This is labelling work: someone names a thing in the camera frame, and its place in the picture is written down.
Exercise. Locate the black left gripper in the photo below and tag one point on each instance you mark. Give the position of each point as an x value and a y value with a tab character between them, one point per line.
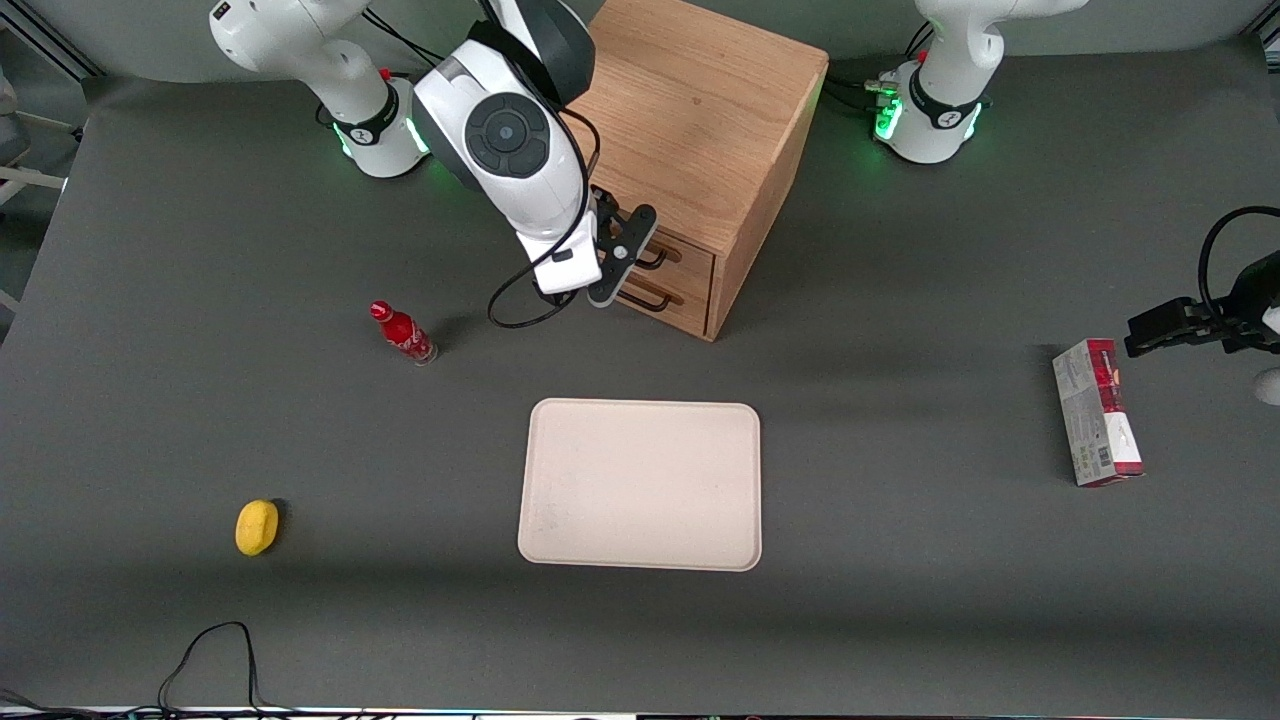
1250	298

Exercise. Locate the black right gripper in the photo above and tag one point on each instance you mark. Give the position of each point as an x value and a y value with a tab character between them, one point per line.
605	212

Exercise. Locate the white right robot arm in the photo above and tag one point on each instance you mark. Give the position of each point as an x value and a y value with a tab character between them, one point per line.
540	195

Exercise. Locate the wooden two-drawer cabinet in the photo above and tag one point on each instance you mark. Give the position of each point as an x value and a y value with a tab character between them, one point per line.
700	110

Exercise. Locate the grey and red carton box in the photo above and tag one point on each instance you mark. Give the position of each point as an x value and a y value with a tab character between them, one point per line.
1095	420

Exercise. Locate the beige rectangular tray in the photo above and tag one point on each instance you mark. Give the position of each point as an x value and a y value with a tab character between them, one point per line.
640	485

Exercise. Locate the red cola bottle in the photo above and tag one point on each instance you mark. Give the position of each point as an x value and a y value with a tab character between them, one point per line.
402	332

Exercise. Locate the yellow lemon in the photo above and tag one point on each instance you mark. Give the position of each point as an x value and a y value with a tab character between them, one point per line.
256	527

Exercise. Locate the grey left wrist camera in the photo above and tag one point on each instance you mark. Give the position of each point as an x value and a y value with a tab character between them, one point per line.
1270	386

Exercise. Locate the aluminium frame profile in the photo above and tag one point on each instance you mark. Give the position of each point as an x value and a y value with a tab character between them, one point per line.
70	52
1270	30

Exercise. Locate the white stand frame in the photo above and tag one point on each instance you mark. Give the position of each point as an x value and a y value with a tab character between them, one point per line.
30	178

